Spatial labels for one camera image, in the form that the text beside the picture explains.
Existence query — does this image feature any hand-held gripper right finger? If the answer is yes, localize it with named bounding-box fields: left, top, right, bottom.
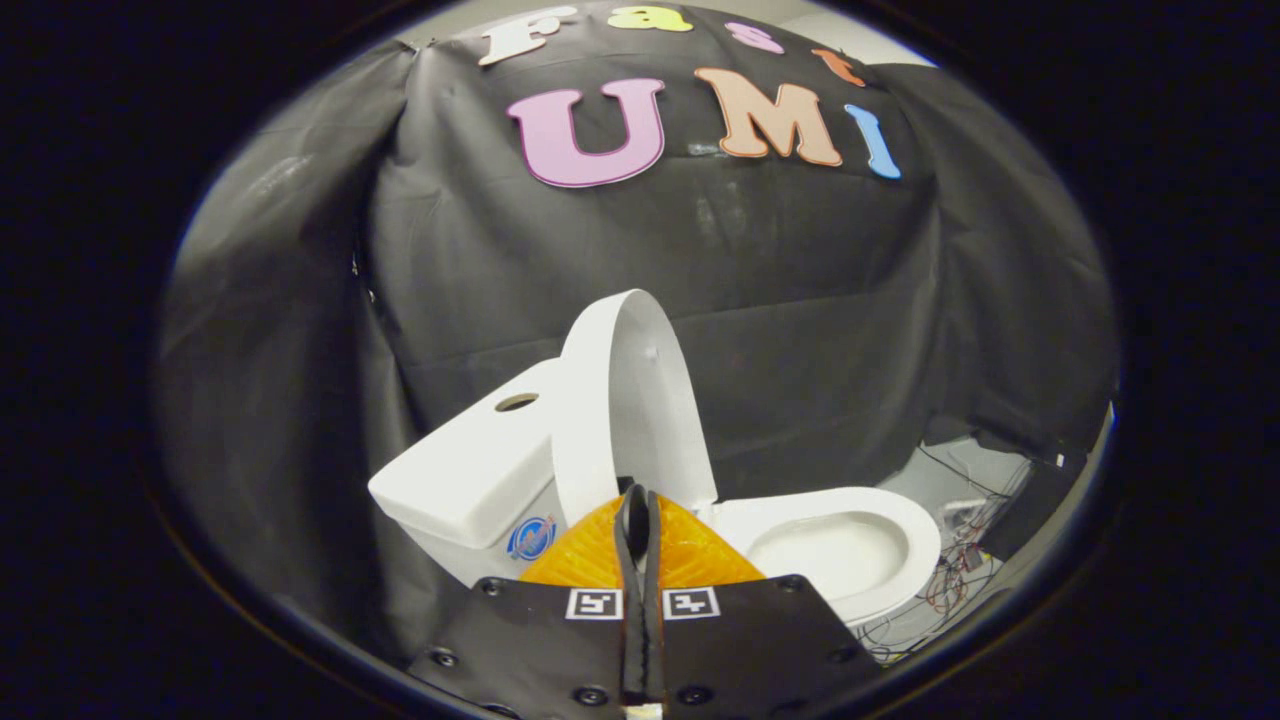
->
left=640, top=485, right=886, bottom=717

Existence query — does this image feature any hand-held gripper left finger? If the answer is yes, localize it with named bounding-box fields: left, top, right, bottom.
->
left=408, top=485, right=649, bottom=717

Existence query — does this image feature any white toilet lid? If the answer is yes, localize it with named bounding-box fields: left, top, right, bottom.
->
left=552, top=290, right=719, bottom=526

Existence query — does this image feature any white ceramic toilet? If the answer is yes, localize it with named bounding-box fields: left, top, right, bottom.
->
left=368, top=358, right=943, bottom=631

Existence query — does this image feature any white toilet tank cover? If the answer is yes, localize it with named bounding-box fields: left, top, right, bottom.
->
left=368, top=358, right=566, bottom=549

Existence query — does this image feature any black box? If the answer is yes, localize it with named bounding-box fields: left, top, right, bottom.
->
left=985, top=450, right=1083, bottom=561

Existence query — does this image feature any black backdrop cloth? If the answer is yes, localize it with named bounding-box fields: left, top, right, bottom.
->
left=155, top=5, right=1119, bottom=661

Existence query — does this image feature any tangle of floor cables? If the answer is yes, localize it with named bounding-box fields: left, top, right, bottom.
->
left=860, top=440, right=1036, bottom=663

